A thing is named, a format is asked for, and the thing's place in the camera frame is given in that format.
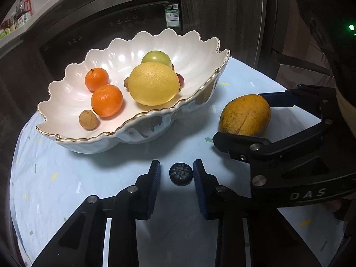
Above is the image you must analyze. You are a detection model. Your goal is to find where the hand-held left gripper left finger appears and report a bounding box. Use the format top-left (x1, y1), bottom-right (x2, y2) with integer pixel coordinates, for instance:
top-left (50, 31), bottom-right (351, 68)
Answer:
top-left (30, 160), bottom-right (162, 267)

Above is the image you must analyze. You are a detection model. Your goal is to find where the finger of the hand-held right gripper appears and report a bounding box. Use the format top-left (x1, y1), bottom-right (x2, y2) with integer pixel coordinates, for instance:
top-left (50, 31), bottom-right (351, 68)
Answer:
top-left (258, 85), bottom-right (338, 122)
top-left (212, 122), bottom-right (335, 171)

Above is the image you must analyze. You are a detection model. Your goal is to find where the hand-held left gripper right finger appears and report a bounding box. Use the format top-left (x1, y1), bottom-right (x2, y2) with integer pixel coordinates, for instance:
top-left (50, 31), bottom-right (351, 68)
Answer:
top-left (193, 159), bottom-right (315, 267)

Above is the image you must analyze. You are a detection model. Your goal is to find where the dark blueberry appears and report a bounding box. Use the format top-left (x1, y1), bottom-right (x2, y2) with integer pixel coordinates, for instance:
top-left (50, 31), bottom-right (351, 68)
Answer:
top-left (169, 163), bottom-right (193, 185)

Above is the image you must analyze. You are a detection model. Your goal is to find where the yellow mango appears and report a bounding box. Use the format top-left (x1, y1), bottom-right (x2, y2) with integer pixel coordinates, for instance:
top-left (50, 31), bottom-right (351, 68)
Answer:
top-left (219, 95), bottom-right (271, 137)

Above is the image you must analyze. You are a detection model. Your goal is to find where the large orange tangerine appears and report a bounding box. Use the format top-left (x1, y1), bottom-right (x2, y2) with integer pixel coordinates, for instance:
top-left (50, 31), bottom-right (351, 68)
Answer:
top-left (91, 84), bottom-right (123, 118)

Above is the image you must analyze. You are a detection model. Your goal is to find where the yellow lemon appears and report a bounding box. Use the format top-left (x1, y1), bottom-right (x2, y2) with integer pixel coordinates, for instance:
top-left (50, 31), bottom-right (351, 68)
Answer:
top-left (128, 63), bottom-right (180, 106)

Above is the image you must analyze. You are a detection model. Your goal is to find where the small orange tangerine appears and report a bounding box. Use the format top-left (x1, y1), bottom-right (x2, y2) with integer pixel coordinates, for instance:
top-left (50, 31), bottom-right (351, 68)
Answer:
top-left (85, 68), bottom-right (109, 92)

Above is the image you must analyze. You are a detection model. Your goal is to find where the white scalloped ceramic bowl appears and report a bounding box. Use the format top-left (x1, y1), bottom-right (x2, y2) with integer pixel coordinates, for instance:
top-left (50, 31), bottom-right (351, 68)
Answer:
top-left (36, 29), bottom-right (231, 154)

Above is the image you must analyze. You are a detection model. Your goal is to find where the person's right hand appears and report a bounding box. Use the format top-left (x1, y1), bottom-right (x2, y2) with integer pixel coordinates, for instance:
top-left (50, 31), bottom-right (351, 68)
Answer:
top-left (324, 197), bottom-right (351, 221)

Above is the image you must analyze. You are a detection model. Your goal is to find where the dark wood cabinet door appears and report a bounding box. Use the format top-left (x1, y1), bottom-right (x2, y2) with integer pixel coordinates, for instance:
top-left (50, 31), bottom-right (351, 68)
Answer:
top-left (0, 39), bottom-right (54, 145)
top-left (178, 0), bottom-right (268, 68)

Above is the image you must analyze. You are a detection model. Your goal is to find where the round green fruit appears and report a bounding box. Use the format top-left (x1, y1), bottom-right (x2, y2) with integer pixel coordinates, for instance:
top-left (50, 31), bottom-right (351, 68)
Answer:
top-left (141, 50), bottom-right (172, 69)

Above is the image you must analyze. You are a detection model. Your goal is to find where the green and white sticker label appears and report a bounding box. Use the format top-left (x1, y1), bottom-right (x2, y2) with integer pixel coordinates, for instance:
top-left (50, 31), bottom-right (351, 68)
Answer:
top-left (165, 3), bottom-right (182, 28)

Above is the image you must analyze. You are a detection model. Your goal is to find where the black built-in kitchen appliance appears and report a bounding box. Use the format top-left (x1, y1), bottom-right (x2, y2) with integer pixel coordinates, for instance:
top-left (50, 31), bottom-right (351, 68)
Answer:
top-left (39, 0), bottom-right (184, 70)

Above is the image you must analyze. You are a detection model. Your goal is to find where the dark soy sauce bottle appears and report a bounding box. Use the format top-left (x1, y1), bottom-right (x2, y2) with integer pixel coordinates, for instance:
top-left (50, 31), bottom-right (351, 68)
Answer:
top-left (11, 0), bottom-right (34, 31)

